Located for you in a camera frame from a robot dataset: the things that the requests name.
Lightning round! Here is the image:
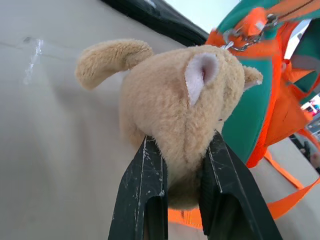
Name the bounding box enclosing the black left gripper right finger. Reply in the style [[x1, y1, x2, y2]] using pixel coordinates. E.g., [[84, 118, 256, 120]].
[[198, 129, 284, 240]]

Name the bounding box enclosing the beige plush cat toy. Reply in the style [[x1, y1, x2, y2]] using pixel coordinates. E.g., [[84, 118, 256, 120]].
[[74, 38, 264, 210]]

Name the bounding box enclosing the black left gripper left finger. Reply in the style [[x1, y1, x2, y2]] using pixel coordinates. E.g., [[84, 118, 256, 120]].
[[107, 134, 169, 240]]

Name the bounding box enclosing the silver metal keychain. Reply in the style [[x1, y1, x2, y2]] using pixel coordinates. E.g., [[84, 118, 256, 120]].
[[222, 13, 279, 53]]

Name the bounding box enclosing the orange and teal backpack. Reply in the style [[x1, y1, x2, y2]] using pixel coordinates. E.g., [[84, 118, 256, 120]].
[[167, 0, 320, 230]]

